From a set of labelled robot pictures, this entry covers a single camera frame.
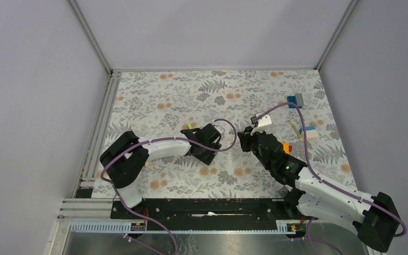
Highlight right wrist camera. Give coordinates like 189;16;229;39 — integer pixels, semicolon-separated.
251;114;272;135

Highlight floral patterned table mat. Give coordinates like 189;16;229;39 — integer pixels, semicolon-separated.
102;70;356;198

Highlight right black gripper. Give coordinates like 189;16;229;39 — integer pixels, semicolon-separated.
237;125;271;171

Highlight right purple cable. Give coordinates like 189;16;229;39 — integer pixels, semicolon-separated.
258;102;408;255

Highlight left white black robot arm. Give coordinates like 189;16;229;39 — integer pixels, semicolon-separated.
99;124;222;218

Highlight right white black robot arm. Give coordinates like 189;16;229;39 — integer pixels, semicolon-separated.
237;126;400;253

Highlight white slotted cable duct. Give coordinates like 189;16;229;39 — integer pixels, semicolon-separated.
69;220;297;235

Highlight blue grey toy blocks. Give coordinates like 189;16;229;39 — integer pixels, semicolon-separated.
287;93;304;109

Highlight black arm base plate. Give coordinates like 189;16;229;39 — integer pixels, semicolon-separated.
110;198;309;232

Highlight blue white eraser block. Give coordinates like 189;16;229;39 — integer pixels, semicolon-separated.
299;126;319;141

